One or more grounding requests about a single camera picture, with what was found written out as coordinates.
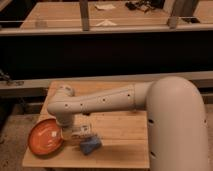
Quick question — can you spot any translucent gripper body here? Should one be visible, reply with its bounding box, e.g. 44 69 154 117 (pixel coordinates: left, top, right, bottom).
62 124 93 140

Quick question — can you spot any small white bottle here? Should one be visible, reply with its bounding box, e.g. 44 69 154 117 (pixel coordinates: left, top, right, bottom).
51 131 57 137

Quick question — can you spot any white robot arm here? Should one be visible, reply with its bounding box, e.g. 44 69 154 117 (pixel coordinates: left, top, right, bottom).
47 76 210 171

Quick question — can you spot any orange ceramic bowl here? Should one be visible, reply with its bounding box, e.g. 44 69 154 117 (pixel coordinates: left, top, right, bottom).
28 118 63 156

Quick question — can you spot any blue cloth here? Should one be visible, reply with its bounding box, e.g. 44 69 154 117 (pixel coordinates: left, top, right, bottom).
80 135 102 155

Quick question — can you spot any small wooden table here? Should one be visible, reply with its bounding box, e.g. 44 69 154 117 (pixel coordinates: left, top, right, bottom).
22 82 149 169

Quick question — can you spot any white paper sheet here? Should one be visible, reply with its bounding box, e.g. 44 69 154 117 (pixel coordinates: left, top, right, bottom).
95 4 116 10

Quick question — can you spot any grey metal post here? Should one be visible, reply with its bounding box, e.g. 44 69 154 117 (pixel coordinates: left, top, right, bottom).
166 0 199 30
79 0 90 31

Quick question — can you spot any black cable bundle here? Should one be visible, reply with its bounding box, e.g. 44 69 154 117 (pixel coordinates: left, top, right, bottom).
124 0 158 13

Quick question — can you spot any grey metal post right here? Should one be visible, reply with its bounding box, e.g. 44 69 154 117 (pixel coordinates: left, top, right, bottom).
166 0 199 30

